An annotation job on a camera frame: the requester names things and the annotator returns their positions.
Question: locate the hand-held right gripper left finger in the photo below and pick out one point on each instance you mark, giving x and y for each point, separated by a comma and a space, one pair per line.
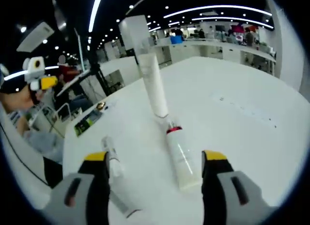
92, 198

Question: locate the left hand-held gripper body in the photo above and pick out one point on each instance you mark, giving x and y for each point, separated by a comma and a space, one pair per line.
34, 73

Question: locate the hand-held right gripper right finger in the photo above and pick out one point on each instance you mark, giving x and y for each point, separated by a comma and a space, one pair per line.
218, 198

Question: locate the white skincare bottle red collar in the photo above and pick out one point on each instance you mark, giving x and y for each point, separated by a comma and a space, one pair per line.
181, 159

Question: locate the green printed packet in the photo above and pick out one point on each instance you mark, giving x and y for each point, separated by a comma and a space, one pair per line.
88, 122

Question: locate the large white skincare tube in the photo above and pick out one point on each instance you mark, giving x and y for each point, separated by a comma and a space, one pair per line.
152, 84

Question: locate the person's left hand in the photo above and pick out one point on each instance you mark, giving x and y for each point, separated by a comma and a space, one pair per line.
23, 99

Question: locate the white metal chair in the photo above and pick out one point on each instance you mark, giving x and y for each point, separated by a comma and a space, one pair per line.
61, 116

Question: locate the white ceiling unit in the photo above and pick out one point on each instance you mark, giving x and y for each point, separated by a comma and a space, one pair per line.
35, 37

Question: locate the gold foil wrapper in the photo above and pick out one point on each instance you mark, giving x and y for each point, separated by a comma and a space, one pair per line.
100, 105

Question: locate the person in white shirt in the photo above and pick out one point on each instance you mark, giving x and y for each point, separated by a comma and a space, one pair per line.
21, 176

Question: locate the curved ceiling light strip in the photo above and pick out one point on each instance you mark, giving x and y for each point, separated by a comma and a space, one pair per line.
93, 16

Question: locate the white square pillar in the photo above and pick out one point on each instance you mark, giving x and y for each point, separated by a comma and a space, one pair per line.
132, 33

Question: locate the blue bin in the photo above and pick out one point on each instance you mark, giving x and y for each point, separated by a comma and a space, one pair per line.
176, 39

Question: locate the long white counter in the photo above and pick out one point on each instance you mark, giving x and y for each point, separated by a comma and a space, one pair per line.
218, 49

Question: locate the magenta display sign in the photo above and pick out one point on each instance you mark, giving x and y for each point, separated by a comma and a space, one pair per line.
237, 29

